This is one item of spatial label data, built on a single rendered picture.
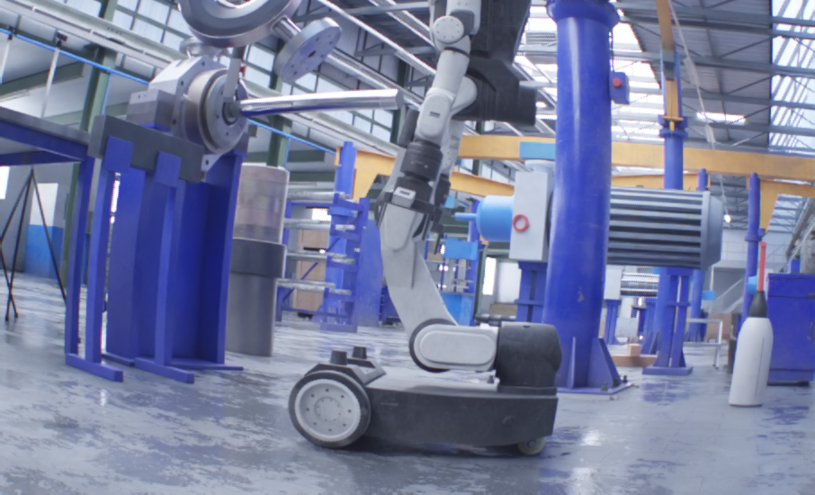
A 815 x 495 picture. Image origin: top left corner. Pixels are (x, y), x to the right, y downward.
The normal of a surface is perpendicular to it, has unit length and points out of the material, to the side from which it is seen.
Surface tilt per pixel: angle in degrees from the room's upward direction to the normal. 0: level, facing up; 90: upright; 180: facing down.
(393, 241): 90
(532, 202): 90
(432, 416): 90
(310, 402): 90
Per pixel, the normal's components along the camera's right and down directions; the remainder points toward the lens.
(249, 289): 0.32, -0.05
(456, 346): -0.08, -0.10
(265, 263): 0.58, -0.01
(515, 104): -0.11, 0.30
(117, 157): 0.91, 0.05
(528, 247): -0.42, -0.12
